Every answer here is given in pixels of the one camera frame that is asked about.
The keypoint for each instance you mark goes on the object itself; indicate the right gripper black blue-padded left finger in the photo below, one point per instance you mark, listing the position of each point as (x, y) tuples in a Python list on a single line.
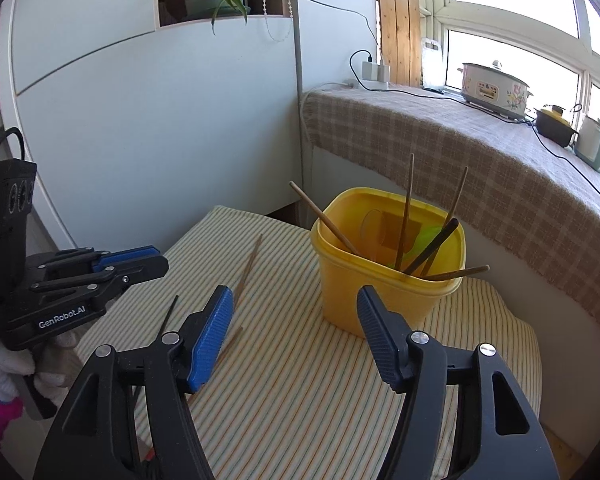
[(93, 434)]

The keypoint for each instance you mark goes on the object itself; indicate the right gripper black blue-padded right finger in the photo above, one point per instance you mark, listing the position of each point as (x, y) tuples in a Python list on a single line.
[(496, 434)]

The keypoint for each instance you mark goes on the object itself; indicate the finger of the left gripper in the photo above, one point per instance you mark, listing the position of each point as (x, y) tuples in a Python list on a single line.
[(125, 272), (114, 258)]

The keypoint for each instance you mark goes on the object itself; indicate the yellow plastic container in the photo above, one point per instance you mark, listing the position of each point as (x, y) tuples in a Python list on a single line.
[(371, 220)]

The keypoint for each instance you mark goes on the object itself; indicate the green plastic spoon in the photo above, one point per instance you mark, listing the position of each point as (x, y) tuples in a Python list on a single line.
[(420, 242)]

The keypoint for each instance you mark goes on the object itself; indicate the black chopstick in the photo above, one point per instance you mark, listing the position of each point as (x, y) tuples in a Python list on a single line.
[(138, 390), (434, 244)]

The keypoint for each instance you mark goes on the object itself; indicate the white glove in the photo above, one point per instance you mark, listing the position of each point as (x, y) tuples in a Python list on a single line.
[(53, 371)]

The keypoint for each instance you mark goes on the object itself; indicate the striped cloth mat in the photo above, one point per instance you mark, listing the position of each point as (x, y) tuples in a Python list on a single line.
[(297, 398)]

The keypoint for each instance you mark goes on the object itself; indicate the brown plaid tablecloth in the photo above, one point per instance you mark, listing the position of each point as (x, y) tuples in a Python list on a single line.
[(543, 208)]

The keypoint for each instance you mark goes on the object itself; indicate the mint green kettle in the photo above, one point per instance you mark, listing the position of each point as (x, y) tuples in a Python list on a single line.
[(588, 142)]

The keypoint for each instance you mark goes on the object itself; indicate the black yellow pot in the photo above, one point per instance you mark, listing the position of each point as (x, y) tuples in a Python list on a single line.
[(552, 124)]

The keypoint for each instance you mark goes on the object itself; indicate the white power adapter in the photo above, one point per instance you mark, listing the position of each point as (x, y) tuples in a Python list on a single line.
[(379, 73)]

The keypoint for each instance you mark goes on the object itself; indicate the white floral slow cooker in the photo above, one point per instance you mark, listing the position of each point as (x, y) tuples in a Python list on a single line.
[(495, 90)]

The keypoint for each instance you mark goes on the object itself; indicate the wooden plank board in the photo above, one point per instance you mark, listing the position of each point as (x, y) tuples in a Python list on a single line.
[(401, 40)]

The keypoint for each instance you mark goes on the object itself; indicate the black camera box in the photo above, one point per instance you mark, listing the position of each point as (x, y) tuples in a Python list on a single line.
[(17, 179)]

